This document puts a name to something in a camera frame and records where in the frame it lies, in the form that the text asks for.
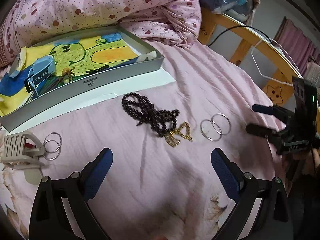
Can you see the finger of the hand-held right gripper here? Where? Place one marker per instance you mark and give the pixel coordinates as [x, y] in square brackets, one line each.
[257, 129]
[262, 108]

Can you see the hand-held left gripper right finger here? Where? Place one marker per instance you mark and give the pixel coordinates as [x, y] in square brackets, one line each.
[225, 172]

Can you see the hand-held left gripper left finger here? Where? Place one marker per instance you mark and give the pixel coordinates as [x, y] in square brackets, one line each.
[100, 170]

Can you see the silver bangle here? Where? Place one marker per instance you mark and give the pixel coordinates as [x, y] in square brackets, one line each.
[60, 137]
[229, 126]
[202, 130]
[59, 152]

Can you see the pink bed sheet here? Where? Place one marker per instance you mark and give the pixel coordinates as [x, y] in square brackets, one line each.
[200, 80]

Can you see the pink curtain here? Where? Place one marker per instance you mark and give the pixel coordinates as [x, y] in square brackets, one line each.
[297, 40]

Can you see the grey shallow cardboard box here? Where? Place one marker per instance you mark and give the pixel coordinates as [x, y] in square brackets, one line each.
[75, 92]

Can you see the beige hair claw clip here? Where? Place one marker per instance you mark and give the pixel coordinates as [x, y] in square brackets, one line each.
[15, 142]

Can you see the wooden hair stick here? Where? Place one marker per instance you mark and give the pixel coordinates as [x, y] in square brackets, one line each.
[66, 73]

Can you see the white paper sheet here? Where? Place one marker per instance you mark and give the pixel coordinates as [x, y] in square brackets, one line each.
[160, 80]

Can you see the yellow and blue painting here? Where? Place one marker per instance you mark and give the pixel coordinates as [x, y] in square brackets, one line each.
[110, 55]

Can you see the blue wrist watch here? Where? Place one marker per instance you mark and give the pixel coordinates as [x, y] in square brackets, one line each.
[41, 67]

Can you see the pink apple print quilt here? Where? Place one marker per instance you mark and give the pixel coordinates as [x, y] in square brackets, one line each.
[100, 5]

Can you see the wooden bed frame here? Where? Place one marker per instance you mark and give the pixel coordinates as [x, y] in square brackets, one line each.
[250, 32]

